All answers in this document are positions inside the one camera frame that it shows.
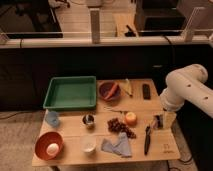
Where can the bunch of dark grapes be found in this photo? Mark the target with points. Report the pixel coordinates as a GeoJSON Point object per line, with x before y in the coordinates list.
{"type": "Point", "coordinates": [115, 125]}

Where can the wooden folding table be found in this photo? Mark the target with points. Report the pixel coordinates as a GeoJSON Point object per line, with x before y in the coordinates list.
{"type": "Point", "coordinates": [162, 147]}

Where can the green plastic tray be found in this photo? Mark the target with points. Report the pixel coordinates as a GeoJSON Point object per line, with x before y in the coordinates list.
{"type": "Point", "coordinates": [71, 93]}

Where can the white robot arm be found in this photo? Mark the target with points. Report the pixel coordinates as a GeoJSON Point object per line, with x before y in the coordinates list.
{"type": "Point", "coordinates": [185, 84]}

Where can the black remote block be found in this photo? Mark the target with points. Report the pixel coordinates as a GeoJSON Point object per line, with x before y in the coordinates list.
{"type": "Point", "coordinates": [146, 91]}

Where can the white cup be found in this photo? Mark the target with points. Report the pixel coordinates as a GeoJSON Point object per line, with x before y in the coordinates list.
{"type": "Point", "coordinates": [88, 144]}

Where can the purple bowl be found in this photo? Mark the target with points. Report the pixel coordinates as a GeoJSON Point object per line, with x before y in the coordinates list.
{"type": "Point", "coordinates": [105, 87]}

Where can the orange bowl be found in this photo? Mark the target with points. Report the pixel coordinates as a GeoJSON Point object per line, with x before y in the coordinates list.
{"type": "Point", "coordinates": [44, 141]}

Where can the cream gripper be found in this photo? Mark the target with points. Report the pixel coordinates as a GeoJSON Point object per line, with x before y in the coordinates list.
{"type": "Point", "coordinates": [164, 120]}

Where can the small metal cup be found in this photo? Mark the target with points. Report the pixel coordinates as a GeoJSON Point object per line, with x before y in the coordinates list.
{"type": "Point", "coordinates": [88, 121]}

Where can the thin metal utensil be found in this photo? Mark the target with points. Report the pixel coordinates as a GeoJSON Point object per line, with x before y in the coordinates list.
{"type": "Point", "coordinates": [115, 110]}

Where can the black handled knife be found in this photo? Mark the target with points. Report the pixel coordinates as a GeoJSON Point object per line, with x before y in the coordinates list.
{"type": "Point", "coordinates": [147, 139]}

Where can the white egg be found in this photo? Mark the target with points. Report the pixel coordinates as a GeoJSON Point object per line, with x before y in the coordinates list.
{"type": "Point", "coordinates": [52, 149]}

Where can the orange fruit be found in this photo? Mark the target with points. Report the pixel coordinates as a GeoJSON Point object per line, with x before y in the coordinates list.
{"type": "Point", "coordinates": [130, 119]}

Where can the blue cloth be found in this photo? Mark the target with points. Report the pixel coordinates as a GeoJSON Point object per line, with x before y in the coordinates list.
{"type": "Point", "coordinates": [121, 147]}

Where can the blue plastic cup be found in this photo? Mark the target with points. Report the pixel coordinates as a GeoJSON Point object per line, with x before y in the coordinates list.
{"type": "Point", "coordinates": [52, 118]}

